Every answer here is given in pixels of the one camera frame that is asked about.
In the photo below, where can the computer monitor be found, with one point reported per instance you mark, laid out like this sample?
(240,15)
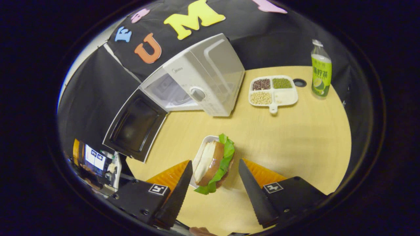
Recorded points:
(94,157)

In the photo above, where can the white microwave oven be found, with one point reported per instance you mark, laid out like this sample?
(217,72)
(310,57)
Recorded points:
(203,72)

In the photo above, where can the green drink bottle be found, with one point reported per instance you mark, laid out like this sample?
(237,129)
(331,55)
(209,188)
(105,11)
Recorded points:
(321,72)

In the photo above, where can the black backdrop cloth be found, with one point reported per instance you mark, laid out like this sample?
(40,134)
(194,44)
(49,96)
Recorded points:
(262,39)

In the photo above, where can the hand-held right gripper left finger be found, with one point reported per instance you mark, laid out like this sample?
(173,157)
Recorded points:
(178,193)

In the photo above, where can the lettuce sandwich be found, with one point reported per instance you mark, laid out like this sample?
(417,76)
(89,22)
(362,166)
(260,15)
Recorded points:
(216,160)

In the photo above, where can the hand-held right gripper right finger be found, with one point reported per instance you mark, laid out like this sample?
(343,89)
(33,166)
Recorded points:
(254,196)

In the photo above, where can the white divided bean tray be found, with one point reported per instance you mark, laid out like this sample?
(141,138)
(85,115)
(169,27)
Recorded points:
(285,96)

